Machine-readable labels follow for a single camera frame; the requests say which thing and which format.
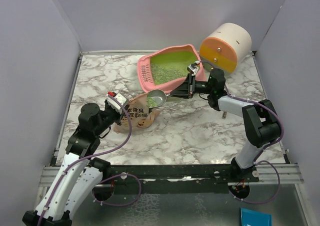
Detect aluminium frame rail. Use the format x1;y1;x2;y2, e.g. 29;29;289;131
38;165;305;188

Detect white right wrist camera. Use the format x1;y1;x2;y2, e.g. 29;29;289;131
187;60;200;76

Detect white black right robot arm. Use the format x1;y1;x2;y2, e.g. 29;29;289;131
169;69;284;182

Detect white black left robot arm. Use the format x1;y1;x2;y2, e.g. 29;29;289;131
22;94;128;226

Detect orange drawer storage cabinet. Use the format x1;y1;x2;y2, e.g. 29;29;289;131
199;23;252;74

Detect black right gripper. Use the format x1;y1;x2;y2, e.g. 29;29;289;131
171;73;214;99

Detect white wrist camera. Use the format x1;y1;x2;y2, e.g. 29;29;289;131
106;92;129;114
187;60;200;76

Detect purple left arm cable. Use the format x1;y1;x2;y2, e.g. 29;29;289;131
37;93;142;226

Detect pink green litter box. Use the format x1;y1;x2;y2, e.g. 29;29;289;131
137;44;200;93

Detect black base crossbar plate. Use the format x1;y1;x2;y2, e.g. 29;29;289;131
94;164;259;195

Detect blue card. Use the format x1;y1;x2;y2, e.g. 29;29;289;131
240;208;272;226

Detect pink cat litter bag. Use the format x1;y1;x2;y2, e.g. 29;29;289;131
127;93;161;131

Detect green litter pellets in scoop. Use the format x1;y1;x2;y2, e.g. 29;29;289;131
146;96;158;109

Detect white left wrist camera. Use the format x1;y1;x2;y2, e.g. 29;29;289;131
106;92;129;114

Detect metal litter scoop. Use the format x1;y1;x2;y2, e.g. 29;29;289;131
146;89;170;108

